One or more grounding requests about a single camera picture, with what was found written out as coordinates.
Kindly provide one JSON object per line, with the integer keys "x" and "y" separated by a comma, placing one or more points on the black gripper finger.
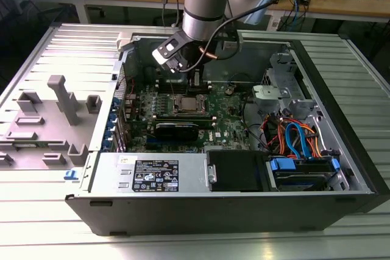
{"x": 192, "y": 82}

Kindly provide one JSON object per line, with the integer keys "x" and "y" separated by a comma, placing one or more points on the thin metal locking lever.
{"x": 172, "y": 89}

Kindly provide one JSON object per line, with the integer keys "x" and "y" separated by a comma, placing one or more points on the silver square CPU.
{"x": 189, "y": 104}

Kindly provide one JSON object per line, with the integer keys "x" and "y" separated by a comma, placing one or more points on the CPU socket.
{"x": 178, "y": 109}

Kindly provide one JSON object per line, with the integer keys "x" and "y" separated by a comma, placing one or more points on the blue slot latch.
{"x": 115, "y": 104}
{"x": 106, "y": 145}
{"x": 113, "y": 118}
{"x": 110, "y": 132}

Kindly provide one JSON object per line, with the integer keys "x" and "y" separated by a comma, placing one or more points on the round coin battery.
{"x": 230, "y": 90}

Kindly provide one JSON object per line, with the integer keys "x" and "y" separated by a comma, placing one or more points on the black graphics card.
{"x": 176, "y": 132}

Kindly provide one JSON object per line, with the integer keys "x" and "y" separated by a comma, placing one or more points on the green motherboard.
{"x": 225, "y": 126}

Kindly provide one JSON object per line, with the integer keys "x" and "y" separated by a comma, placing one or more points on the silver power supply unit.
{"x": 195, "y": 171}

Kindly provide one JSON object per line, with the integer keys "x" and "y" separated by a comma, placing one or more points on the hard disk in blue carrier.
{"x": 281, "y": 164}

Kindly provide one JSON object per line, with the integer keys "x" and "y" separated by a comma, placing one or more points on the small black box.
{"x": 304, "y": 0}

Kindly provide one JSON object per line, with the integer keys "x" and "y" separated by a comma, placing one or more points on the open black PC case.
{"x": 213, "y": 214}

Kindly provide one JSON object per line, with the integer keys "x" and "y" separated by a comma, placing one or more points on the blue plastic clip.
{"x": 70, "y": 175}

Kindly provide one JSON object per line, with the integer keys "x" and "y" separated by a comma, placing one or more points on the grey parts rack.
{"x": 45, "y": 132}

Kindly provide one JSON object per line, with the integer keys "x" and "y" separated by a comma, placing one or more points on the dark chair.
{"x": 27, "y": 28}

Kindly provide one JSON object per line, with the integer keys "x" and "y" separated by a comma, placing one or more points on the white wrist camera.
{"x": 159, "y": 54}

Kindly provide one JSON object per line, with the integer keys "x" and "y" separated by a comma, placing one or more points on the silver metal bracket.
{"x": 268, "y": 92}

